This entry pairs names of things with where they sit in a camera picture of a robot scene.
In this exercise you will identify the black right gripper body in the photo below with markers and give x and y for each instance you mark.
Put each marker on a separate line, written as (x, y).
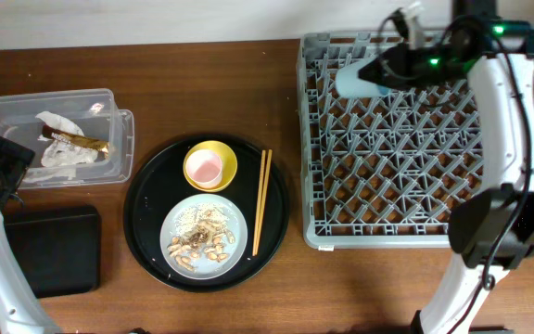
(398, 65)

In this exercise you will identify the light blue cup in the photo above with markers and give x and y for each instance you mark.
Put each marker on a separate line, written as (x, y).
(349, 85)

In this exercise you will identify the wooden chopstick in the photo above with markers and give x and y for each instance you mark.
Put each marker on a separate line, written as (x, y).
(269, 154)
(258, 204)

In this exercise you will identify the pink cup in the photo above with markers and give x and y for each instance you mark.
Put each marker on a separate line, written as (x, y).
(204, 168)

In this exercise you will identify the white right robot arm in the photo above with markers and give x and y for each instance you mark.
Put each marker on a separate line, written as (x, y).
(492, 233)

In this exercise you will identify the clear plastic waste bin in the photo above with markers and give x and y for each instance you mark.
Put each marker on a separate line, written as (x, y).
(95, 112)

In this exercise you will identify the grey plastic dishwasher rack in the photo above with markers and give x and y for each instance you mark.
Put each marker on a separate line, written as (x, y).
(385, 171)

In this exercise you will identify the crumpled white tissue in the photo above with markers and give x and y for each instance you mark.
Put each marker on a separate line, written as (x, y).
(60, 154)

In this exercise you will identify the gold snack wrapper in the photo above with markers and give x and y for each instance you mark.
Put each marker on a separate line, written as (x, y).
(76, 140)

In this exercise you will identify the black rectangular box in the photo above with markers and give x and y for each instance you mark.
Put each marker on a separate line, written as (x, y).
(58, 250)

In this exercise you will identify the round black serving tray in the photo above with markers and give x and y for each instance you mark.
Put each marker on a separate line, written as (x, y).
(160, 185)

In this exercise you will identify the grey plate with food scraps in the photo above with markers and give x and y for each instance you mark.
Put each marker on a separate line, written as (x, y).
(203, 237)

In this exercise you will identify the yellow bowl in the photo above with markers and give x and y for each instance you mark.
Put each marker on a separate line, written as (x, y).
(228, 159)

